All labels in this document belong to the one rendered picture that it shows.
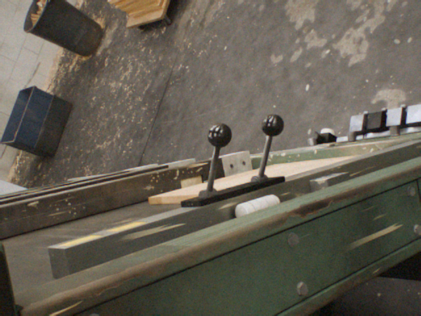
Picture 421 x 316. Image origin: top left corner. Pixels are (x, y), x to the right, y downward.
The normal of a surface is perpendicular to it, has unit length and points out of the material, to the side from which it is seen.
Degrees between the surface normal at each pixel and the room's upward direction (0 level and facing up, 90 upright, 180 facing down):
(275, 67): 0
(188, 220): 90
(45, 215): 90
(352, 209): 90
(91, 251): 90
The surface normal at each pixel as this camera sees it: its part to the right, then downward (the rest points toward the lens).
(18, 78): 0.61, 0.06
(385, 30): -0.73, -0.34
